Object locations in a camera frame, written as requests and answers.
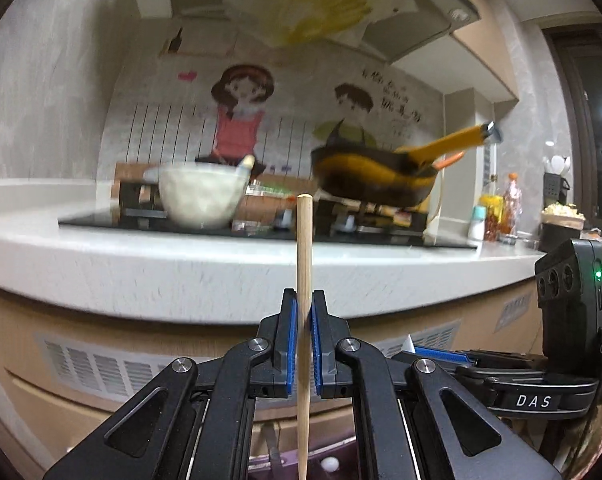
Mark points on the black utensil caddy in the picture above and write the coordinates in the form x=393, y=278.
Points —
x=555, y=184

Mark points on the range hood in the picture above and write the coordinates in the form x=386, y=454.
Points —
x=384, y=29

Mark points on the black stove top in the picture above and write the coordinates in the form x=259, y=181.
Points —
x=156, y=221

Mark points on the white plastic spoon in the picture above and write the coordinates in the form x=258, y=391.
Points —
x=408, y=345
x=330, y=464

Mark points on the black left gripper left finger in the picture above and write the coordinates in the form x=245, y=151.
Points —
x=180, y=426

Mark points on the wooden chopstick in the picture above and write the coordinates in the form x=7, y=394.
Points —
x=304, y=230

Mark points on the black metal spoon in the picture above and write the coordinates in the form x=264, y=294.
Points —
x=276, y=468

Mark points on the cartoon backsplash sticker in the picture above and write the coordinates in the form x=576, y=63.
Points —
x=278, y=107

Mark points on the white kitchen counter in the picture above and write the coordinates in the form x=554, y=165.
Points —
x=212, y=280

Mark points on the white ceramic pot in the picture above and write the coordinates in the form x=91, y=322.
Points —
x=201, y=195

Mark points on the condiment bottles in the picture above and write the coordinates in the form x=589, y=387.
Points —
x=499, y=213

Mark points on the yellow black frying pan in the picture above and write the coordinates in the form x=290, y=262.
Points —
x=402, y=178

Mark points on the white ventilation grille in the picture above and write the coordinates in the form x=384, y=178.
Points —
x=117, y=375

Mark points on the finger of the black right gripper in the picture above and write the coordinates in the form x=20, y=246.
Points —
x=444, y=357
x=530, y=393

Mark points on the small wall vent grille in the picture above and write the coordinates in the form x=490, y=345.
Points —
x=513, y=309

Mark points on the black camera box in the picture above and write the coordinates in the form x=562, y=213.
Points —
x=569, y=284

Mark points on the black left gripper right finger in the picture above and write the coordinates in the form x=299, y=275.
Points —
x=412, y=419

